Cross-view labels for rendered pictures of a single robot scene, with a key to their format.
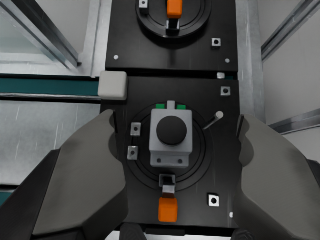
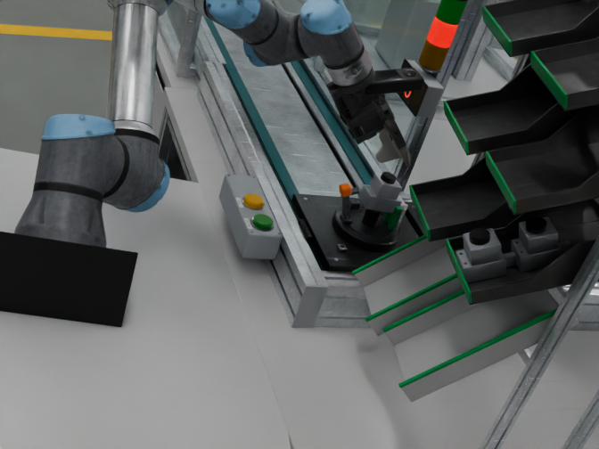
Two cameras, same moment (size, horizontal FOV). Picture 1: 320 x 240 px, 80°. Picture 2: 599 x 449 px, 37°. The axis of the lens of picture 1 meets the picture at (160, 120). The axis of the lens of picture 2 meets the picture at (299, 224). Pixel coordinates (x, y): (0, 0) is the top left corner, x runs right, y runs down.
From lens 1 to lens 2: 1.67 m
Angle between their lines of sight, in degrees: 52
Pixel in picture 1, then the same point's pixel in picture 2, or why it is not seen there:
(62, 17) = not seen: hidden behind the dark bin
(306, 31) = (546, 388)
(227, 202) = (343, 258)
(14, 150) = (307, 171)
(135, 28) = not seen: hidden behind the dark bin
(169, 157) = (371, 191)
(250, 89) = not seen: hidden behind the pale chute
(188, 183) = (348, 231)
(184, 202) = (330, 236)
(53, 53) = (397, 168)
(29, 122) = (332, 178)
